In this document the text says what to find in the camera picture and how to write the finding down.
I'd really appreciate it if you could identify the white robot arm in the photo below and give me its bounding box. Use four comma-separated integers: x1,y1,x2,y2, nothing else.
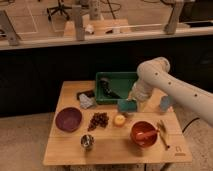
130,57,213,126

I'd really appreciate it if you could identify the green plastic tray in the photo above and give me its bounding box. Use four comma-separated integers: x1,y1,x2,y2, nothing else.
95,72,138,105

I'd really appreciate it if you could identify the black flat object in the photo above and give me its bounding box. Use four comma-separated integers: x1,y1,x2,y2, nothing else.
76,90,95,100

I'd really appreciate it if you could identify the grey crumpled cloth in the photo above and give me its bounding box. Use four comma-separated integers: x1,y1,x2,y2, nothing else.
79,94,95,109

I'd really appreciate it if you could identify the bunch of dark grapes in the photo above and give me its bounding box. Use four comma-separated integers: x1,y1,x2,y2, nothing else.
88,113,109,131

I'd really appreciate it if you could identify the yellow round fruit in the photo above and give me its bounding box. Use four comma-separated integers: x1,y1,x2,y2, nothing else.
113,115,126,126

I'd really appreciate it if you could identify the purple plate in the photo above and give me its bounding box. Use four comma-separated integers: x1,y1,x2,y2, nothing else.
55,107,82,132

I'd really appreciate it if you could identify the wooden table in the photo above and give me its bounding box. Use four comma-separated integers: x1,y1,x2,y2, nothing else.
43,89,192,165

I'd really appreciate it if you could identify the red spoon in bowl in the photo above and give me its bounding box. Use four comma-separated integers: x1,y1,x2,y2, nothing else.
135,130,157,141

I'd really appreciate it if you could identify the metal cup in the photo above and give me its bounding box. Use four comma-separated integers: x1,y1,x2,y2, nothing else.
81,134,94,150

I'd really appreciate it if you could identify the red bowl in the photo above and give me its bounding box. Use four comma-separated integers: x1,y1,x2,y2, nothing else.
130,121,158,148

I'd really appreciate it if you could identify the light blue cup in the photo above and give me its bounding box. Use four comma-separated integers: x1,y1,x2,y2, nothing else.
160,96,173,111

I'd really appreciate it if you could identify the wooden utensil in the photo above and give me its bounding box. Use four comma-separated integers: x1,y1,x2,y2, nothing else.
157,120,170,150

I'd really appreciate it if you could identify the black office chair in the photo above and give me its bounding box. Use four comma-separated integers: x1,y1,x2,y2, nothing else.
46,0,70,21

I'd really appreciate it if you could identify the black cable on floor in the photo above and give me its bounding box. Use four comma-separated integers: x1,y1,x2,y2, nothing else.
181,116,201,134

